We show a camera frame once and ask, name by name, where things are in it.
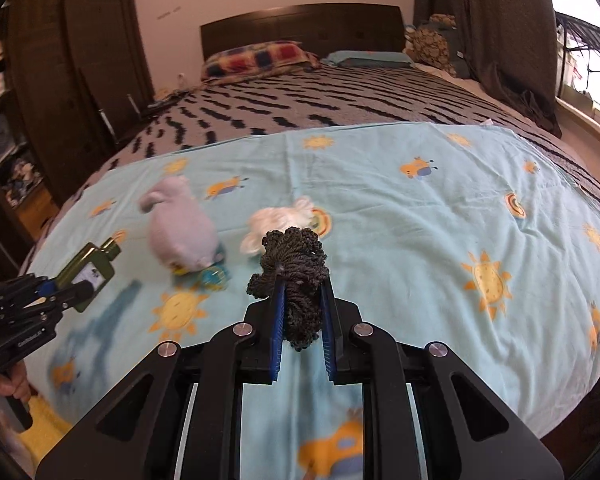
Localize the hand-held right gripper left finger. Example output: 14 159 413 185
35 275 287 480

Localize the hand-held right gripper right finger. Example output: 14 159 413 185
320 280 566 480

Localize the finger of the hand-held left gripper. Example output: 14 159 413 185
42 281 94 315
0 274 58 307

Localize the green bottle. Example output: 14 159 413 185
55 237 123 313

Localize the dark green knitted cloth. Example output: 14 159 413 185
246 226 331 352

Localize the person's left hand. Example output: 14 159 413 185
0 361 33 406

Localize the small teal toy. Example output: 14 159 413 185
200 265 231 291

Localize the light blue printed sheet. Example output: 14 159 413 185
17 122 600 480

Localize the grey plush toy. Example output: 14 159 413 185
139 175 226 273

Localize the open shelf with clothes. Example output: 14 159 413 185
0 35 46 211

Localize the dark wooden wardrobe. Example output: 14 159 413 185
5 0 156 206

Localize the grey black striped blanket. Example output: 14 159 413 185
65 66 600 226

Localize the patchwork pillow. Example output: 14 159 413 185
201 41 321 83

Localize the teal pillow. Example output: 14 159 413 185
322 50 416 68

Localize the dark wooden headboard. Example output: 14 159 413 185
200 4 405 63

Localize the brown patterned cushion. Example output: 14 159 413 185
404 14 473 78

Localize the dark brown curtain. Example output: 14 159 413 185
414 0 563 136

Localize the black metal drying rack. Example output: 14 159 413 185
555 10 600 126

